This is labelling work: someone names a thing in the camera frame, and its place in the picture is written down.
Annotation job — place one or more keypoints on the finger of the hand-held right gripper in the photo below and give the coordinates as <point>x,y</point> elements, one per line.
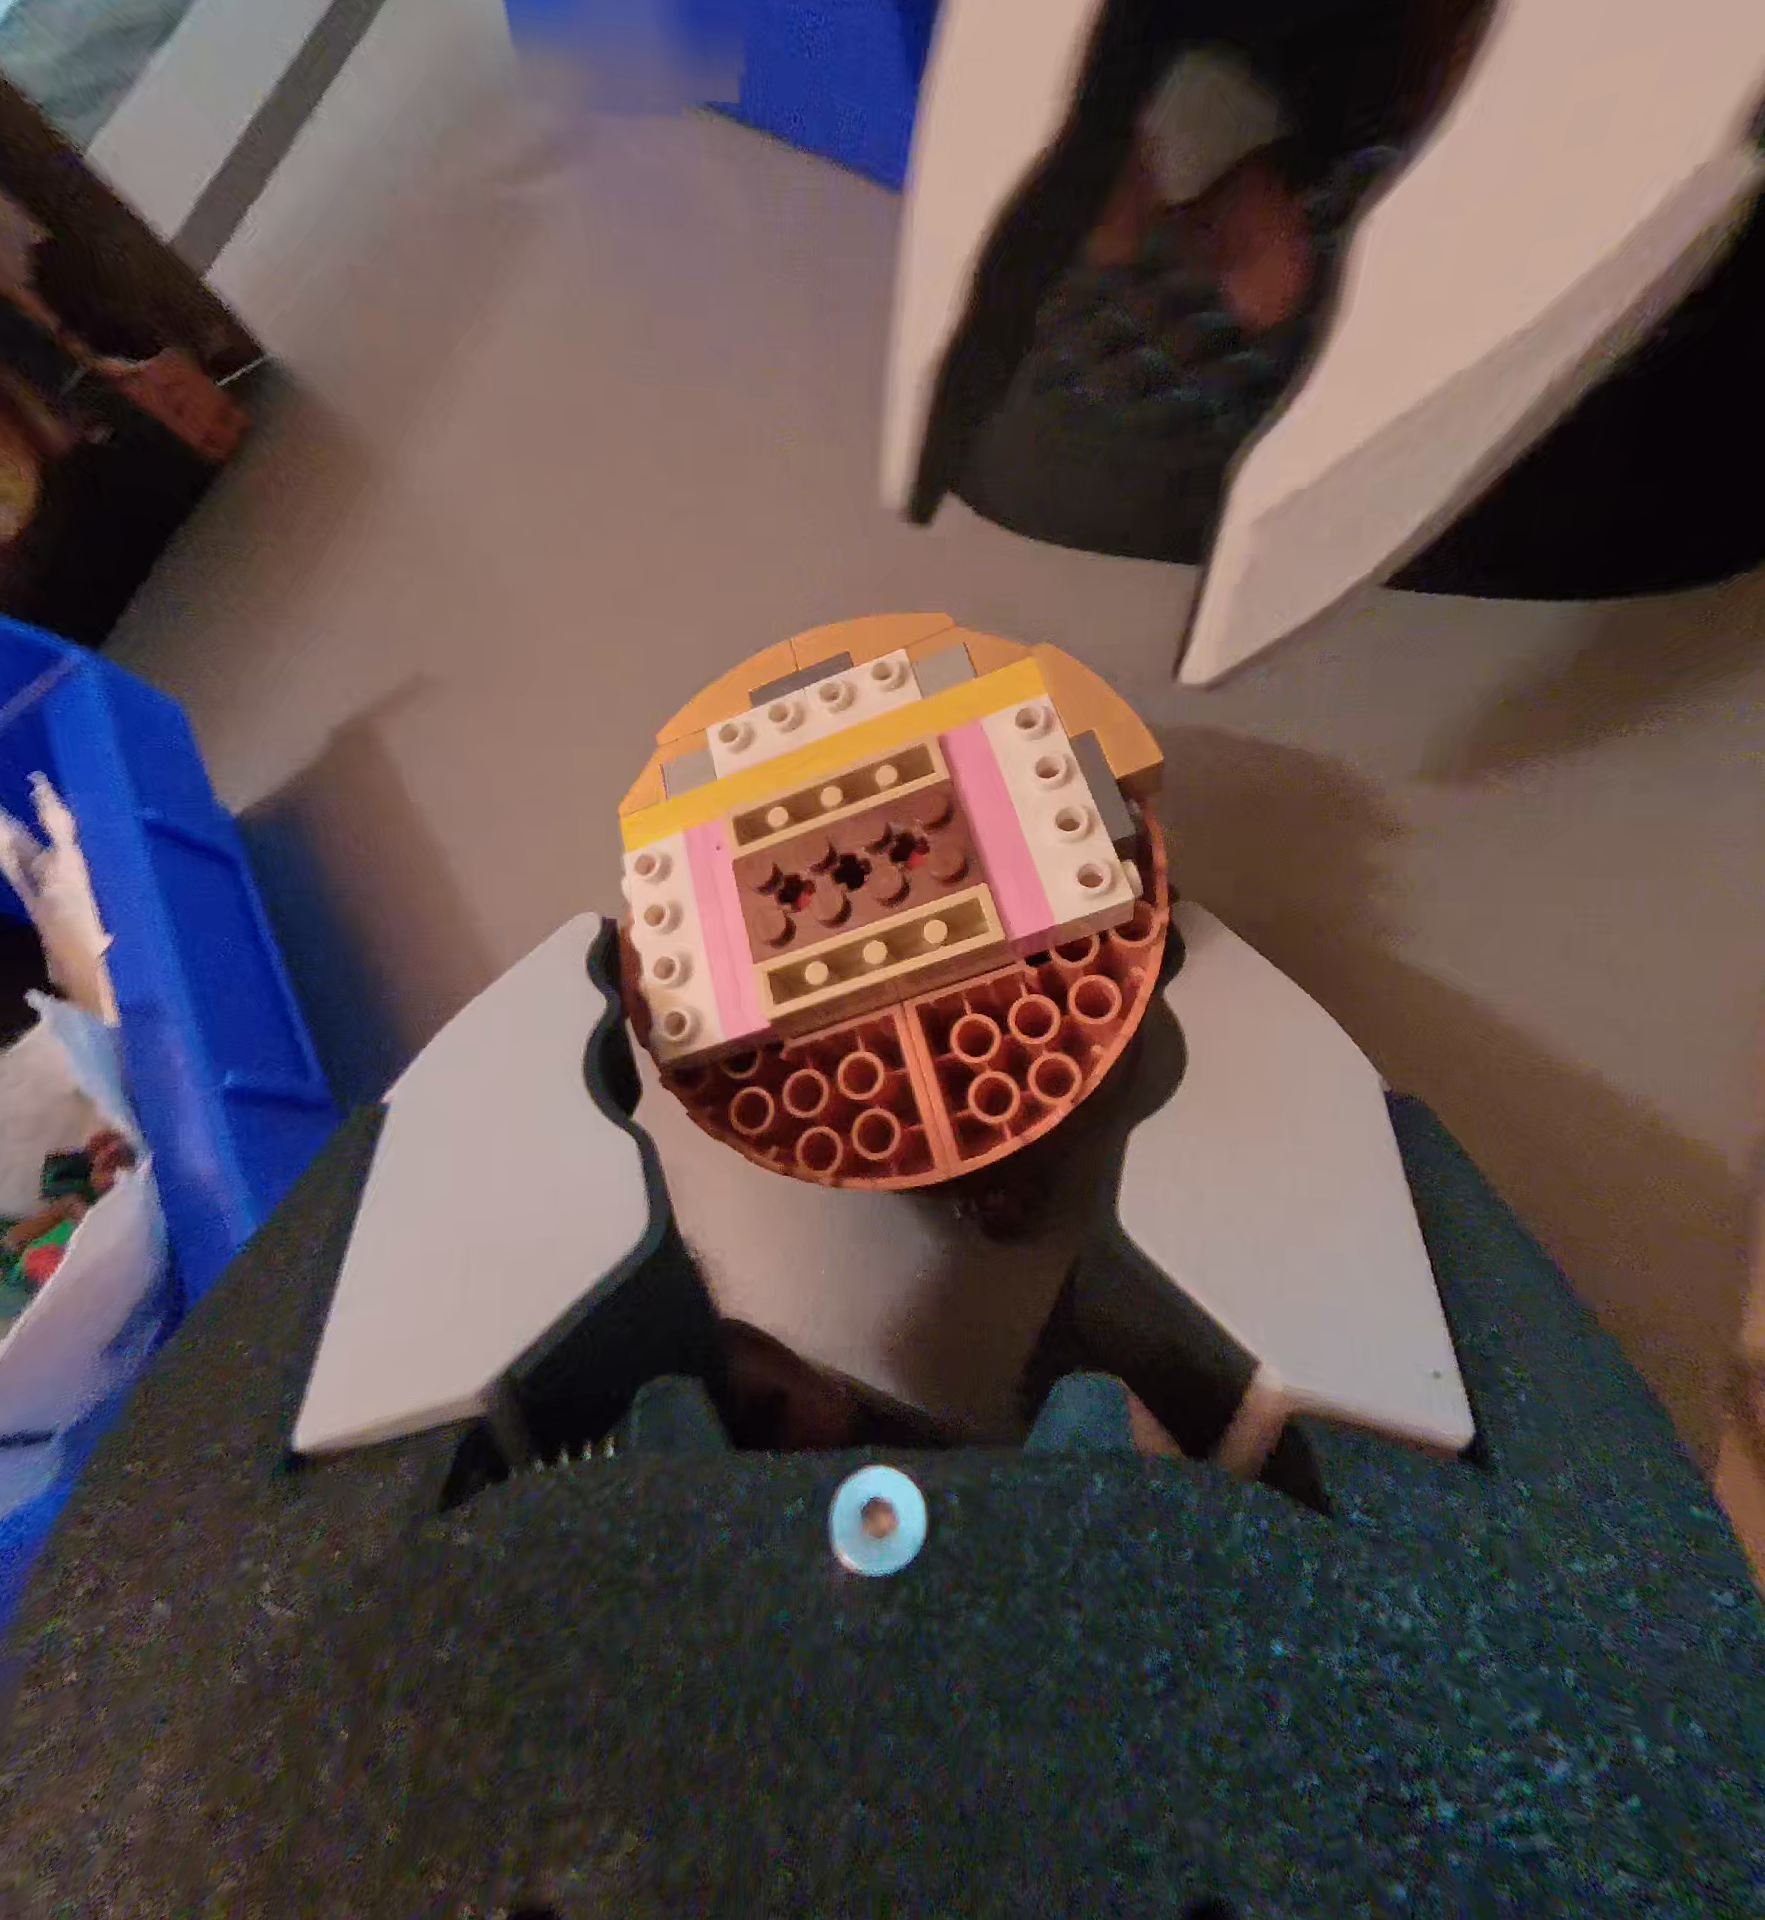
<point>975,179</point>
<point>1511,270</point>

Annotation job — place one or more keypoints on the person's right hand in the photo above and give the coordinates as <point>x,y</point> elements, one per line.
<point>1262,240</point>

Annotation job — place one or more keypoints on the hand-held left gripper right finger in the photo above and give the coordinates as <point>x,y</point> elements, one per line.
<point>1285,1212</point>

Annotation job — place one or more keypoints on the torn white paper bag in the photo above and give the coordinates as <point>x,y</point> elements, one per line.
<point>12,1354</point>

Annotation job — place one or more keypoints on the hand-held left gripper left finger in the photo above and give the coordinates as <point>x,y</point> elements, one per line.
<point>495,1202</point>

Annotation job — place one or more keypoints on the black mesh chair seat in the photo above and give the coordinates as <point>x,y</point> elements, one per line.
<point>1646,496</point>

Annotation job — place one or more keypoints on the lego flower pot model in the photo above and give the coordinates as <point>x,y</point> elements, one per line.
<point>882,897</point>

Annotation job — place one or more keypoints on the blue plastic bin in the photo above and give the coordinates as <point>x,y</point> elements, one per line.
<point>818,78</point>
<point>181,931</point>

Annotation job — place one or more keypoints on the orchid print lego box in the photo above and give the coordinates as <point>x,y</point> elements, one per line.
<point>28,377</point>

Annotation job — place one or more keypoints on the pile of small lego pieces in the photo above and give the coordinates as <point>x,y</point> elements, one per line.
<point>50,1220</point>

